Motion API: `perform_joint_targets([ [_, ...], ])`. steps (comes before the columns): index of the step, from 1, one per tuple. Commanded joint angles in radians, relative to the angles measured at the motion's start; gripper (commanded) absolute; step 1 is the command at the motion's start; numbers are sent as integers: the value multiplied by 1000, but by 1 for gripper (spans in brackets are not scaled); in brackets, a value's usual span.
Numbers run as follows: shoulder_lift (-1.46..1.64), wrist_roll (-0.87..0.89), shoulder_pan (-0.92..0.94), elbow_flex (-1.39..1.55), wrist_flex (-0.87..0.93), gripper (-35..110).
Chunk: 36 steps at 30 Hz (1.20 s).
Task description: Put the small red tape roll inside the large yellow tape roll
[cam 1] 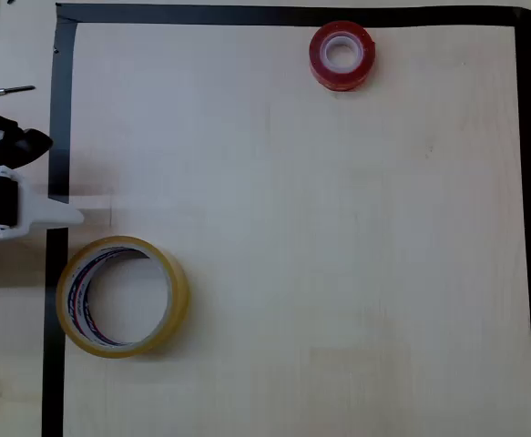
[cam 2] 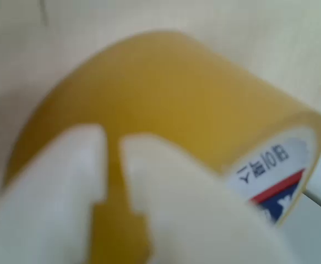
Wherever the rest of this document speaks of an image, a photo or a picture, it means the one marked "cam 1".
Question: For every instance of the large yellow clear tape roll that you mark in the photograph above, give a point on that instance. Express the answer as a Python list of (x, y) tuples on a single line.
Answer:
[(178, 296)]

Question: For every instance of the thin metal screwdriver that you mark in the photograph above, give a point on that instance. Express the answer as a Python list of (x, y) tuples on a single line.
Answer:
[(1, 91)]

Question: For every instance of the small red tape roll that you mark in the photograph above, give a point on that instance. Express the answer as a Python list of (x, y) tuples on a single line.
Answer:
[(319, 68)]

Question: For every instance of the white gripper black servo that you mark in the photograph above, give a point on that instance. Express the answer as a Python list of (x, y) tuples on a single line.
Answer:
[(0, 202)]

